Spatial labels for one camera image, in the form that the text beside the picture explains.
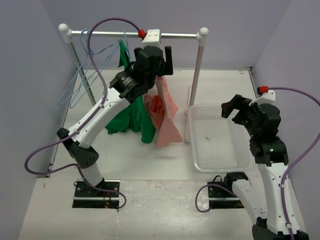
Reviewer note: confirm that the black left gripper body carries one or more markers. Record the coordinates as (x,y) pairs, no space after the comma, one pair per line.
(162,68)

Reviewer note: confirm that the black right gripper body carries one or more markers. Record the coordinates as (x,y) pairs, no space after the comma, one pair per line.
(250,111)

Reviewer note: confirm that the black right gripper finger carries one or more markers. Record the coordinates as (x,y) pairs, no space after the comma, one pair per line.
(234,104)
(239,118)

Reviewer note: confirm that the pink t shirt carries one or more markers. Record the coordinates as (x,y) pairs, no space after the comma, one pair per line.
(161,109)

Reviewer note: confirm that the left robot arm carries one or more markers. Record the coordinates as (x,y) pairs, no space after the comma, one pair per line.
(127,85)

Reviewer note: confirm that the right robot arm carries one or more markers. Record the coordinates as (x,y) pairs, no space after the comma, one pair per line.
(276,220)

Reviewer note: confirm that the blue hanger of green shirt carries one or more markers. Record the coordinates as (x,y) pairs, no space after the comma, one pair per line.
(126,42)

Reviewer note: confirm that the green t shirt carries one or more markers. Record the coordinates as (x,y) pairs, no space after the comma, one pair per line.
(134,117)

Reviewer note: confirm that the clear plastic tray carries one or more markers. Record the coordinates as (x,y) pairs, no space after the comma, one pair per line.
(218,145)

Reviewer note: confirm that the white metal clothes rack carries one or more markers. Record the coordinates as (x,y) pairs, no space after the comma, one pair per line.
(201,37)

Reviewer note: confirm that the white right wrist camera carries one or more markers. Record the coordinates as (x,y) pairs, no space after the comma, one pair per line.
(264,96)

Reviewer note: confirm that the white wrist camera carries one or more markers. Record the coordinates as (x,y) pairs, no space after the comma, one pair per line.
(152,38)
(264,96)

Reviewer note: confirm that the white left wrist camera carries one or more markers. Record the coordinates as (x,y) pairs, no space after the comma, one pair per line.
(152,38)

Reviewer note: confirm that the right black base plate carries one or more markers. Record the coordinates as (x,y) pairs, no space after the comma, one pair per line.
(221,199)

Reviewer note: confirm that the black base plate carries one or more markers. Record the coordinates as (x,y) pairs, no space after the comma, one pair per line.
(221,199)
(85,197)

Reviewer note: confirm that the empty blue wire hanger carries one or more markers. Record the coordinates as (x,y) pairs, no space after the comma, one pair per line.
(66,34)

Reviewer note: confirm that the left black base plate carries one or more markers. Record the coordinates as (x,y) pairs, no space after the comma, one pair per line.
(85,197)

